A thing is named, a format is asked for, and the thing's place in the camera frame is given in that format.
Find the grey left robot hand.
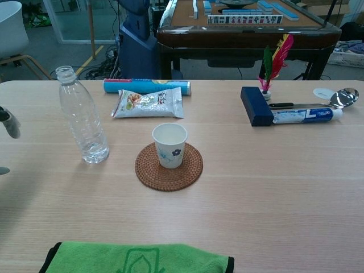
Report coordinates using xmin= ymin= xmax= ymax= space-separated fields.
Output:
xmin=0 ymin=106 xmax=22 ymax=176

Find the clear plastic water bottle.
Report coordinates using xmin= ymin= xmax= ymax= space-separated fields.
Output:
xmin=55 ymin=65 xmax=110 ymax=164

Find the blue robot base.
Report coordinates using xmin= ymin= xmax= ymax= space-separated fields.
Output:
xmin=117 ymin=0 xmax=158 ymax=80

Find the paper cup with blue flower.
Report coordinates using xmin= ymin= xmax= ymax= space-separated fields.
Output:
xmin=151 ymin=122 xmax=189 ymax=169

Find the white chair with wooden legs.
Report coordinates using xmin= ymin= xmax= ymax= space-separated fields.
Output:
xmin=0 ymin=1 xmax=52 ymax=82

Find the blue cylindrical roll package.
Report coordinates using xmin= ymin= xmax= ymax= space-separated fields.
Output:
xmin=102 ymin=78 xmax=192 ymax=97

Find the wooden pole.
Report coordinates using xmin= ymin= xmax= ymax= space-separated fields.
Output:
xmin=86 ymin=0 xmax=97 ymax=60

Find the white snack bag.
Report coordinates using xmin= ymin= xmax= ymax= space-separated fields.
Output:
xmin=110 ymin=86 xmax=185 ymax=119

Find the green cloth with black trim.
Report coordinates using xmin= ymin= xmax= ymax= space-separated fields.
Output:
xmin=38 ymin=241 xmax=235 ymax=273

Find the round woven rattan coaster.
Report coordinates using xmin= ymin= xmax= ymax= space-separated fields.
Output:
xmin=134 ymin=141 xmax=204 ymax=192

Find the dark blue rectangular box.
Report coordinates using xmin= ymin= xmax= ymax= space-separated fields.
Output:
xmin=240 ymin=86 xmax=275 ymax=127

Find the dark wooden mahjong table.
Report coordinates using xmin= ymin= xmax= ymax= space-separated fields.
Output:
xmin=156 ymin=0 xmax=342 ymax=81

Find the row of face-up mahjong tiles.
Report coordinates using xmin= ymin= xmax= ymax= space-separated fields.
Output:
xmin=206 ymin=14 xmax=284 ymax=25

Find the colourful feather shuttlecock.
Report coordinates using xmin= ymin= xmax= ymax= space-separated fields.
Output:
xmin=257 ymin=34 xmax=295 ymax=102

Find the blue white toothpaste tube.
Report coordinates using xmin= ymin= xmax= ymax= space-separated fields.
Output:
xmin=272 ymin=107 xmax=344 ymax=125

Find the white round disc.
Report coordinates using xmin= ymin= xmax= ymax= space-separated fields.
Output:
xmin=313 ymin=87 xmax=338 ymax=101

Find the white plastic basket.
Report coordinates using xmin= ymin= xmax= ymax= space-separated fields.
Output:
xmin=326 ymin=42 xmax=364 ymax=68

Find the black bag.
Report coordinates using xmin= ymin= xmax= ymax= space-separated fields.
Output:
xmin=340 ymin=22 xmax=364 ymax=43

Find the metal ladle with black handle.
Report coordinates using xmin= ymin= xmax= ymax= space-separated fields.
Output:
xmin=268 ymin=88 xmax=360 ymax=109

